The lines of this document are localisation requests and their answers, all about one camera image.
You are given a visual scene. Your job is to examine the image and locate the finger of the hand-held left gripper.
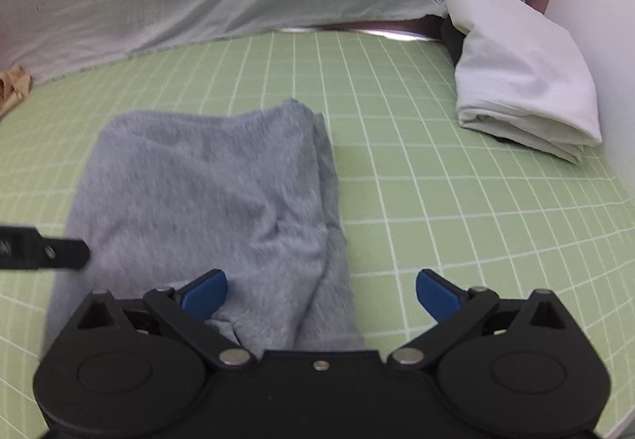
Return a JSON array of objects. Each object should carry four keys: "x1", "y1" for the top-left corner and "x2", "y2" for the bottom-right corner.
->
[{"x1": 40, "y1": 237, "x2": 91, "y2": 272}]

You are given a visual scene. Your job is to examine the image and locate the grey sweat shorts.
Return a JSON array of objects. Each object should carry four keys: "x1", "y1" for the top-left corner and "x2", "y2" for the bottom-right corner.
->
[{"x1": 44, "y1": 98, "x2": 365, "y2": 355}]

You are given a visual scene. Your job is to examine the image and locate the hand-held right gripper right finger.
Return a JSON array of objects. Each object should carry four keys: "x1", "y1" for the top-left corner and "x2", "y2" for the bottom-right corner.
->
[{"x1": 387, "y1": 269, "x2": 571, "y2": 373}]

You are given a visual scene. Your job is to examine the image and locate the green grid mat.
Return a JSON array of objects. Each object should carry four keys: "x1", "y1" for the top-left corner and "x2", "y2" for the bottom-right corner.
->
[{"x1": 0, "y1": 30, "x2": 635, "y2": 439}]

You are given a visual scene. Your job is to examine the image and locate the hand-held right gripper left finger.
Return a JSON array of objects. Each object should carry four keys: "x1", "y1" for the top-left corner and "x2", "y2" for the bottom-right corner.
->
[{"x1": 72, "y1": 269, "x2": 258, "y2": 373}]

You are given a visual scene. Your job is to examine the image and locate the folded white cloth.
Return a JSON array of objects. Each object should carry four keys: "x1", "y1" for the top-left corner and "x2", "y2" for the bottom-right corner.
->
[{"x1": 439, "y1": 0, "x2": 603, "y2": 165}]

